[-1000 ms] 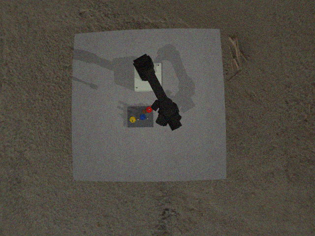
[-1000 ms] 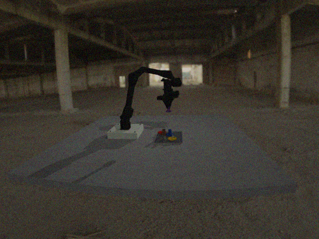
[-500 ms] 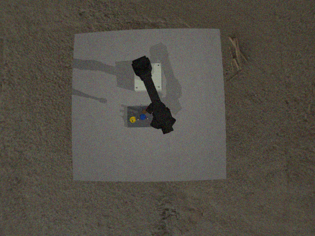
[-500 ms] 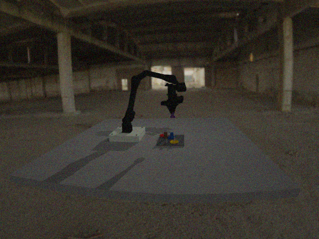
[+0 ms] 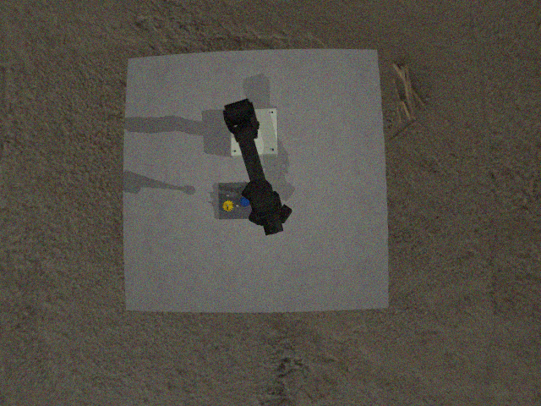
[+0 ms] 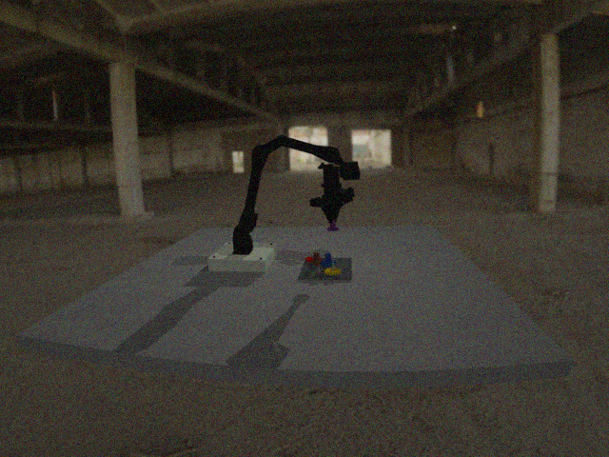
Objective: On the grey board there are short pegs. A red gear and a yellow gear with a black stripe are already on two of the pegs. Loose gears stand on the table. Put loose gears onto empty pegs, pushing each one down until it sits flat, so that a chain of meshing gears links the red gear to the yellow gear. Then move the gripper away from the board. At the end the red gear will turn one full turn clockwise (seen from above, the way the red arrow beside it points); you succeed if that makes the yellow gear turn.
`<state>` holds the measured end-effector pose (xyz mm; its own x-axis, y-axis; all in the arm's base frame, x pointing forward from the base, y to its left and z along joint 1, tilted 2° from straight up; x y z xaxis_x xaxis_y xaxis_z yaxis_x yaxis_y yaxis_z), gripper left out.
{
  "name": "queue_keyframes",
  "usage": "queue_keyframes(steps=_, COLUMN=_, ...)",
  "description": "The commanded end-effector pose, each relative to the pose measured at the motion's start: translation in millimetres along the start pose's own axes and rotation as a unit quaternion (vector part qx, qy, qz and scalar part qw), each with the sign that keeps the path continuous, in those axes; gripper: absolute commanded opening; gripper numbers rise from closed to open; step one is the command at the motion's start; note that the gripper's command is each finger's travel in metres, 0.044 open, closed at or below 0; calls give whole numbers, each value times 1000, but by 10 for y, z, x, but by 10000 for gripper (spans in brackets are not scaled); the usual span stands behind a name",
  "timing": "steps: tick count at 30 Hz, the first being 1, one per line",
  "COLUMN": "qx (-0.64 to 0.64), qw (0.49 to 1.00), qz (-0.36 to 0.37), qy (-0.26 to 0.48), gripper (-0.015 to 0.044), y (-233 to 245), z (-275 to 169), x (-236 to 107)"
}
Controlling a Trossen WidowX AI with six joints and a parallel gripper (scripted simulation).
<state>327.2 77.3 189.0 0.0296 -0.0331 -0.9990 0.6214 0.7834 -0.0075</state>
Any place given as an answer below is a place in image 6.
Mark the purple gear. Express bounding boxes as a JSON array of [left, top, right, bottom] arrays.
[[327, 219, 339, 231]]

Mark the dark brown gear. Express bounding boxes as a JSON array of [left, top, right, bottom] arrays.
[[311, 252, 322, 266]]

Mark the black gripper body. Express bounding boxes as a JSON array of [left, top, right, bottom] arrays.
[[310, 180, 343, 208]]

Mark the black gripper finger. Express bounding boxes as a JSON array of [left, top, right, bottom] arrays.
[[321, 206, 336, 224], [333, 203, 345, 222]]

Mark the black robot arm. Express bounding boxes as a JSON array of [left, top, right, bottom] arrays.
[[232, 135, 360, 255]]

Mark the blue gear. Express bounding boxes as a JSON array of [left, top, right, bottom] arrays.
[[321, 253, 336, 268]]

